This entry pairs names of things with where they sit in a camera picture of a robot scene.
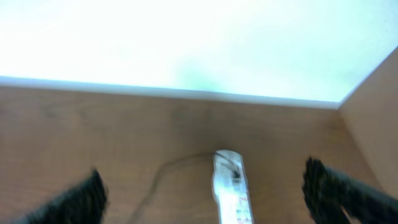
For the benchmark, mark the right cardboard panel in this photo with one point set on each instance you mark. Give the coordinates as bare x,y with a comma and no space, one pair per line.
370,112

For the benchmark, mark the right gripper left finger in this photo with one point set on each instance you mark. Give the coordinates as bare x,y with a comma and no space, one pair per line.
84,203

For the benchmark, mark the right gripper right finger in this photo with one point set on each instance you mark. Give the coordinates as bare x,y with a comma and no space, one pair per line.
332,197

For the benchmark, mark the white power strip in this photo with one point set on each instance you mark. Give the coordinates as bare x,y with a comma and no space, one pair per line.
230,188

